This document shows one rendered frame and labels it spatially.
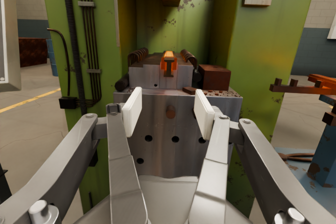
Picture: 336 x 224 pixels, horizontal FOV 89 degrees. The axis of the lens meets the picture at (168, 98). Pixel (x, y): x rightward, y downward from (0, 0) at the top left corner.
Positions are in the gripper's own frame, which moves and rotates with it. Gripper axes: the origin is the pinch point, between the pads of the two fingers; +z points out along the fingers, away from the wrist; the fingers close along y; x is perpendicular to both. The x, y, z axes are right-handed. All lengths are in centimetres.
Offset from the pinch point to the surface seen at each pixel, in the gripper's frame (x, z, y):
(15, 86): -5.7, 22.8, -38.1
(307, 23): 62, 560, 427
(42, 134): -100, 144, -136
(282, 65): -1, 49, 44
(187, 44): 4, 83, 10
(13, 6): 14, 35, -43
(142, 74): -3.9, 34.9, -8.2
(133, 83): -7.1, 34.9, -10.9
